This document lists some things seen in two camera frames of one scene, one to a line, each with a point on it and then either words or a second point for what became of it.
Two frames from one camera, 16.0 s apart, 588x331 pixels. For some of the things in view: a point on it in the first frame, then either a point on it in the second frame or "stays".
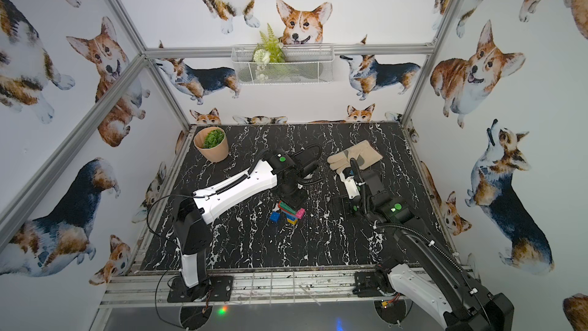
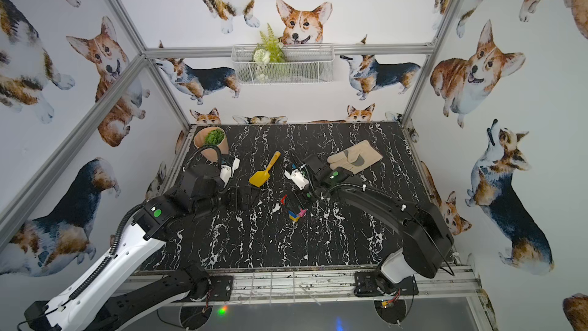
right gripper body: [360, 206] to [307, 196]
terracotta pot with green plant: [211, 142] stays
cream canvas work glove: [364, 153] stays
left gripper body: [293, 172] to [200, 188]
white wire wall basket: [304, 63] stays
